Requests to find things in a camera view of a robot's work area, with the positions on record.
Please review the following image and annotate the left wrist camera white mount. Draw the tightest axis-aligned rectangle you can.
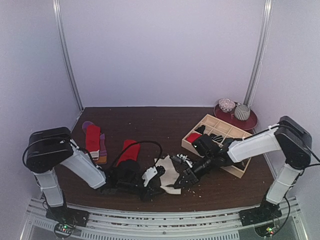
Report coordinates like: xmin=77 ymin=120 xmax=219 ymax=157
xmin=141 ymin=166 xmax=158 ymax=187

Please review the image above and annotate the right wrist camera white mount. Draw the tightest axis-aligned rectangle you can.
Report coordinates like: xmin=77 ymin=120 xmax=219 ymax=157
xmin=170 ymin=154 xmax=193 ymax=168

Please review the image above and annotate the striped grey cup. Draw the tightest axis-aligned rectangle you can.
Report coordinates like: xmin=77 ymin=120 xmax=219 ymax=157
xmin=234 ymin=104 xmax=251 ymax=121

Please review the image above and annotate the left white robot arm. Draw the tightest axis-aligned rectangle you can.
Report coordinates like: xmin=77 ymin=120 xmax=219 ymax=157
xmin=22 ymin=127 xmax=164 ymax=222

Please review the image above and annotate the purple orange striped sock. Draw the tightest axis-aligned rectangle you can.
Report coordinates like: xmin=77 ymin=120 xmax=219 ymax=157
xmin=82 ymin=121 xmax=107 ymax=165

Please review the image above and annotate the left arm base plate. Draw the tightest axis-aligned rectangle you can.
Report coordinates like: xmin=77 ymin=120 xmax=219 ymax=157
xmin=45 ymin=206 xmax=89 ymax=227

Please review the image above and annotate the rolled red sock in box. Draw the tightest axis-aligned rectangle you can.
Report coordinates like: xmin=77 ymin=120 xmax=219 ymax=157
xmin=185 ymin=132 xmax=202 ymax=144

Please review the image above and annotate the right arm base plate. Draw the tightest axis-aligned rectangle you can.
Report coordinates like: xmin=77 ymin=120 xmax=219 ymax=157
xmin=239 ymin=206 xmax=282 ymax=227

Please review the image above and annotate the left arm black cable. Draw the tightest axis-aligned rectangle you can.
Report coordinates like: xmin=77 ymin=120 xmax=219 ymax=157
xmin=109 ymin=140 xmax=163 ymax=171

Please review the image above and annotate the black white striped sock roll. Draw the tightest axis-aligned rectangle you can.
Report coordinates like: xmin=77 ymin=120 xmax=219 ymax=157
xmin=209 ymin=133 xmax=224 ymax=143

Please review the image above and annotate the black sock in box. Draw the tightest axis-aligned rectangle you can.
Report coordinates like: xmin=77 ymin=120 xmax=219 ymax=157
xmin=195 ymin=124 xmax=206 ymax=135

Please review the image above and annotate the left aluminium frame post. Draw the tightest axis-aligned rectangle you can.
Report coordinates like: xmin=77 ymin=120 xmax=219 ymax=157
xmin=52 ymin=0 xmax=84 ymax=112

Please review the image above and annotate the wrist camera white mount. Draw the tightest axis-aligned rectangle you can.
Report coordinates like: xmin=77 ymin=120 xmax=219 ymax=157
xmin=141 ymin=166 xmax=158 ymax=187
xmin=170 ymin=154 xmax=193 ymax=168

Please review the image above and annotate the patterned white bowl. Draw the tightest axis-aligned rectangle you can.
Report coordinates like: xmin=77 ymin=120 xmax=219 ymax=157
xmin=218 ymin=98 xmax=236 ymax=113

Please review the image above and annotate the right aluminium frame post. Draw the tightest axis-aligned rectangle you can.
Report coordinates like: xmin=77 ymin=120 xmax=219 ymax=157
xmin=243 ymin=0 xmax=274 ymax=107

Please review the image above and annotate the cream sock with brown toe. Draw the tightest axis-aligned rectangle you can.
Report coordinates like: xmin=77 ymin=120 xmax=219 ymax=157
xmin=155 ymin=155 xmax=181 ymax=195

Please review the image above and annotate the dark red round plate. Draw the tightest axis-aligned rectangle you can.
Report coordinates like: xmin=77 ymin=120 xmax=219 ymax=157
xmin=213 ymin=104 xmax=258 ymax=131

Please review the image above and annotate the wooden compartment organiser box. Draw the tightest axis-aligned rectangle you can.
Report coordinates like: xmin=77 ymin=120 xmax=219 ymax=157
xmin=181 ymin=114 xmax=252 ymax=179

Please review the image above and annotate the red sock near centre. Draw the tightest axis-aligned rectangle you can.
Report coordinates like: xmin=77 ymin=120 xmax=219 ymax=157
xmin=116 ymin=139 xmax=141 ymax=165

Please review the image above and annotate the aluminium frame post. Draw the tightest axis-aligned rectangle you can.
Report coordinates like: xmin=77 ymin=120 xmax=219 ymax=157
xmin=52 ymin=0 xmax=84 ymax=112
xmin=243 ymin=0 xmax=274 ymax=107

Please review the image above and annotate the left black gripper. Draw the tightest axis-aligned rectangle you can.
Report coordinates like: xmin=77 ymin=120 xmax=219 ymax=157
xmin=118 ymin=178 xmax=164 ymax=202

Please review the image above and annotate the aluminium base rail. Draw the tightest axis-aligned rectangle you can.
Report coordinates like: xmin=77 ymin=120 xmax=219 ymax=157
xmin=18 ymin=197 xmax=310 ymax=240

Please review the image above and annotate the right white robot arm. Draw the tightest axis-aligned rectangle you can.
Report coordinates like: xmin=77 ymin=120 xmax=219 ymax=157
xmin=171 ymin=116 xmax=313 ymax=221

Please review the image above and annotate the red sock with striped cuff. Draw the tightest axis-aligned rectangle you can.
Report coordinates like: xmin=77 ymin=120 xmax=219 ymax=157
xmin=85 ymin=125 xmax=101 ymax=161

